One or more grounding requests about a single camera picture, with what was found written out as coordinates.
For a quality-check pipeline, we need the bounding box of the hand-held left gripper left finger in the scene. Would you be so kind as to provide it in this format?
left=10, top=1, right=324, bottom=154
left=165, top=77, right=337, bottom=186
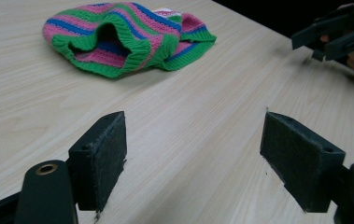
left=68, top=110, right=128, bottom=213

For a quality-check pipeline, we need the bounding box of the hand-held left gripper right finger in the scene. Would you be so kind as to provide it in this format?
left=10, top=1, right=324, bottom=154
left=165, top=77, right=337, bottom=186
left=260, top=110, right=347, bottom=214

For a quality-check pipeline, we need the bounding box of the striped knitted pet sweater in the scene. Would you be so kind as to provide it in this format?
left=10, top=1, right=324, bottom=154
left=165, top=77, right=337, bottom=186
left=42, top=1, right=218, bottom=79

